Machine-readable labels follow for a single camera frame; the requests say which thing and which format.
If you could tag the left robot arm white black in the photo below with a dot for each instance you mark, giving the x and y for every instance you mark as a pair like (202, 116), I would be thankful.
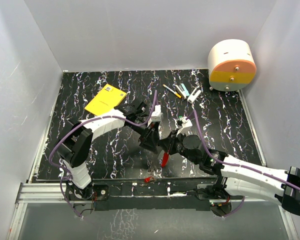
(74, 147)

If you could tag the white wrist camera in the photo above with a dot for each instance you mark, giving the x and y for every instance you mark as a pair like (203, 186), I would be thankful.
(185, 125)
(156, 116)

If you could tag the white clip tool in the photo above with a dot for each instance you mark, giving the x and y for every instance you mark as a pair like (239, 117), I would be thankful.
(194, 95)

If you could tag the round pastel drawer cabinet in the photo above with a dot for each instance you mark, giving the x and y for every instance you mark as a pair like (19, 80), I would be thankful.
(231, 66)

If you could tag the red key tag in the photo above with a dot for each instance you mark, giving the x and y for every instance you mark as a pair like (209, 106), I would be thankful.
(149, 179)

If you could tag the aluminium frame rail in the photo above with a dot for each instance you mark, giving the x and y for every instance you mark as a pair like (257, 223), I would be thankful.
(41, 213)

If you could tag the yellow white pen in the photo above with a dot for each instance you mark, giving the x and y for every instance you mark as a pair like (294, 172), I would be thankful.
(172, 91)

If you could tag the yellow notebook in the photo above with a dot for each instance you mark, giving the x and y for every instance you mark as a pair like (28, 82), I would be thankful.
(105, 100)

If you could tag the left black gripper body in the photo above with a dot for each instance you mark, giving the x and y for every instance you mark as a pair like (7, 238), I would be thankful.
(141, 129)

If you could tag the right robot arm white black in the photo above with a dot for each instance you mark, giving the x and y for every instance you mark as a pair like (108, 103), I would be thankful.
(238, 177)

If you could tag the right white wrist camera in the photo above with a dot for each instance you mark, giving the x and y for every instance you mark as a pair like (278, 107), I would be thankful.
(185, 125)

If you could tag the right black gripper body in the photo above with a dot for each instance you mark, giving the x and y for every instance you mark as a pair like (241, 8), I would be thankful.
(177, 143)

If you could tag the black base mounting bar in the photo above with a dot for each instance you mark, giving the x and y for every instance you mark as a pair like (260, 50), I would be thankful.
(199, 193)

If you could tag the light blue marker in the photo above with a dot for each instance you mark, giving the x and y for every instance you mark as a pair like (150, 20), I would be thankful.
(180, 90)

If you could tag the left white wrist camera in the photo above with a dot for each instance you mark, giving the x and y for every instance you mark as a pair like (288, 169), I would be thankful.
(156, 116)

